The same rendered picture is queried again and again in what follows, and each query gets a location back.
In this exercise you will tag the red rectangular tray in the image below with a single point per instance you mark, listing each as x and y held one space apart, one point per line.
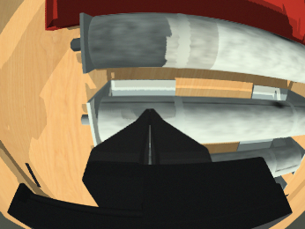
282 17

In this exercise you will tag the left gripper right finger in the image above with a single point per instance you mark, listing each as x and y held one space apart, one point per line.
173 146

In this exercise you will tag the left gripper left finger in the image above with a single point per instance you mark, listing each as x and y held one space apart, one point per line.
127 145

